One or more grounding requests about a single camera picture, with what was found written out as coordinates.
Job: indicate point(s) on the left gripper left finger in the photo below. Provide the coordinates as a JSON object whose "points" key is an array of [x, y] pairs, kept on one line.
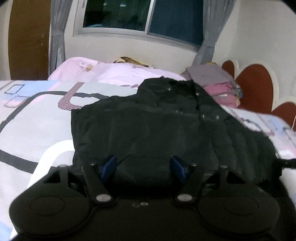
{"points": [[95, 175]]}

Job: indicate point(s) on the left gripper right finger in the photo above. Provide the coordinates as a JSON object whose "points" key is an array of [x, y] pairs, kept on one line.
{"points": [[186, 178]]}

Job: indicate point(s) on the black jacket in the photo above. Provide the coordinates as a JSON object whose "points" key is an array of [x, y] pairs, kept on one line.
{"points": [[168, 118]]}

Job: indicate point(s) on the pink folded clothes stack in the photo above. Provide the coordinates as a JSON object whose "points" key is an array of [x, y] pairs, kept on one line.
{"points": [[223, 93]]}

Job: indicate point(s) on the colourful folded cloth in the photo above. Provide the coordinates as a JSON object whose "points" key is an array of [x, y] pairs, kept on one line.
{"points": [[239, 93]]}

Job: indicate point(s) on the red white scalloped headboard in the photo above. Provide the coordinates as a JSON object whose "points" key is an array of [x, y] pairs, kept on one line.
{"points": [[260, 92]]}

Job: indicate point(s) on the patterned grey bed sheet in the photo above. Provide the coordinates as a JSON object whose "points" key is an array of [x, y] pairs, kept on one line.
{"points": [[36, 133]]}

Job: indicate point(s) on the grey folded cloth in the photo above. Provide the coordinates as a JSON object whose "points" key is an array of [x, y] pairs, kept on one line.
{"points": [[207, 74]]}

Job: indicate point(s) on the pink blanket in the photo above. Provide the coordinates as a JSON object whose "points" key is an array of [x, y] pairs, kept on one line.
{"points": [[80, 69]]}

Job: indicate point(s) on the yellow patterned pillow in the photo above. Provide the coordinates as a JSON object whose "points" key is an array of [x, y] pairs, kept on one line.
{"points": [[125, 59]]}

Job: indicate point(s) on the aluminium sliding window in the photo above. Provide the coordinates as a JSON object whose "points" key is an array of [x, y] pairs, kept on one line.
{"points": [[170, 22]]}

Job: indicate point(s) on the grey curtain right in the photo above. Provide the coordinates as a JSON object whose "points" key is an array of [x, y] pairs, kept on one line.
{"points": [[215, 15]]}

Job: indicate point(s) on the grey curtain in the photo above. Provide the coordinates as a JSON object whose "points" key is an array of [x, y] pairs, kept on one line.
{"points": [[215, 15], [59, 11]]}

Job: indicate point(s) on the brown wooden door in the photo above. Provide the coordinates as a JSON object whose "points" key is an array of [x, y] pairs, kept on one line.
{"points": [[28, 39]]}

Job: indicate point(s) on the grey curtain left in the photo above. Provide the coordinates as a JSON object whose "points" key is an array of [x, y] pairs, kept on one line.
{"points": [[59, 11]]}

